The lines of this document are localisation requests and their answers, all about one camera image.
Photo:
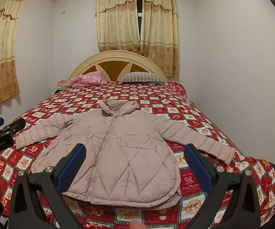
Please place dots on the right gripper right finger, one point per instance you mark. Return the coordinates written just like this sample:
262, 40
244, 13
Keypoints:
243, 210

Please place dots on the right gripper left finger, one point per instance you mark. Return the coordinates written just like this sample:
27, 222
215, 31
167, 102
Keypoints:
26, 210

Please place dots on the beige quilted puffer jacket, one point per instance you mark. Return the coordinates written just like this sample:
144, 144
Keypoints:
128, 162

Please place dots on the right hand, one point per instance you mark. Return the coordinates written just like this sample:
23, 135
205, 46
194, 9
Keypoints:
137, 225

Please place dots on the red patchwork bedspread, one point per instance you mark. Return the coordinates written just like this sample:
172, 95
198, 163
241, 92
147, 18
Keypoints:
151, 98

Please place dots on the pink folded blanket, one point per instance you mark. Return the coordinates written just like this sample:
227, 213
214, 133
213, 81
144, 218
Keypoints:
95, 78

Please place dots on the cream wooden headboard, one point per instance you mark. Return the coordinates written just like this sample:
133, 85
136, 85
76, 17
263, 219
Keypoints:
115, 64

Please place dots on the striped pillow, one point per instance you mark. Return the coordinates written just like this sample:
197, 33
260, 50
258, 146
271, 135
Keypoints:
140, 77

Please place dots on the left window curtain panel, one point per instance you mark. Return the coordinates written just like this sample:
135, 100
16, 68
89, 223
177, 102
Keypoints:
117, 25

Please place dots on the window curtain panel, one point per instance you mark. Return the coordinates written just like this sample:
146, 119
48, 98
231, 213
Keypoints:
159, 35
117, 25

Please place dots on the right window curtain panel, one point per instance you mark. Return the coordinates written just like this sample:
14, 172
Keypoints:
159, 35

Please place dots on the side wall curtain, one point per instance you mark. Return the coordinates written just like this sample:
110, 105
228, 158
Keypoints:
9, 17

